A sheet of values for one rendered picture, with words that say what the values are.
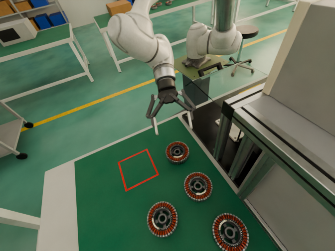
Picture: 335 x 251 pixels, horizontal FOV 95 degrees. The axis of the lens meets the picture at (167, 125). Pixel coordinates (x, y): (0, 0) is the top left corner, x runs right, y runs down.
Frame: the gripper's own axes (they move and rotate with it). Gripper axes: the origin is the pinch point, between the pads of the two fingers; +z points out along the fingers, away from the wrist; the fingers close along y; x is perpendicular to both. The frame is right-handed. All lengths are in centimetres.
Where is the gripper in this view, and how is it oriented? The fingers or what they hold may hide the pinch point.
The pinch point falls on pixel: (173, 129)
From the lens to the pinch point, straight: 60.5
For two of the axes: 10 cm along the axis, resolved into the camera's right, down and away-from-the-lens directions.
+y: -9.9, 1.7, 0.3
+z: 1.6, 9.7, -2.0
